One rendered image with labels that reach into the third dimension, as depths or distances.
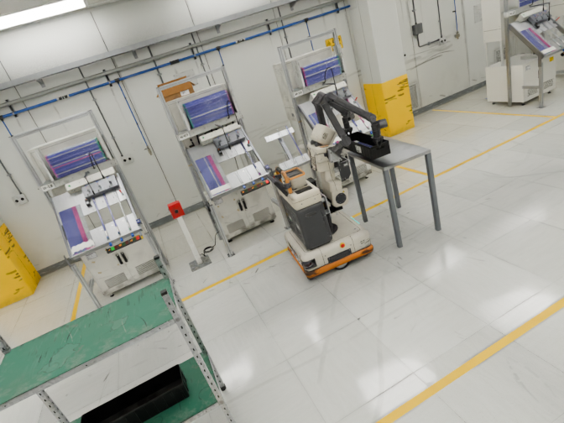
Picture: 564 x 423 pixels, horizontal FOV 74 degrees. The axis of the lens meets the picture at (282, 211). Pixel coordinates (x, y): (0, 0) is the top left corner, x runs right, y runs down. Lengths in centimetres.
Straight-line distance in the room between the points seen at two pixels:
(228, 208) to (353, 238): 168
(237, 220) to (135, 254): 119
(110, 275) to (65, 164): 126
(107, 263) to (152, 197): 177
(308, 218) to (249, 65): 342
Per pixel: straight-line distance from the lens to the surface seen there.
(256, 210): 453
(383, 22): 654
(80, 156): 431
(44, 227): 614
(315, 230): 321
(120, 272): 452
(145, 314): 208
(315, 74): 477
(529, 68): 701
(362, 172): 509
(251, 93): 604
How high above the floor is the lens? 196
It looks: 24 degrees down
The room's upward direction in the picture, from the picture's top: 18 degrees counter-clockwise
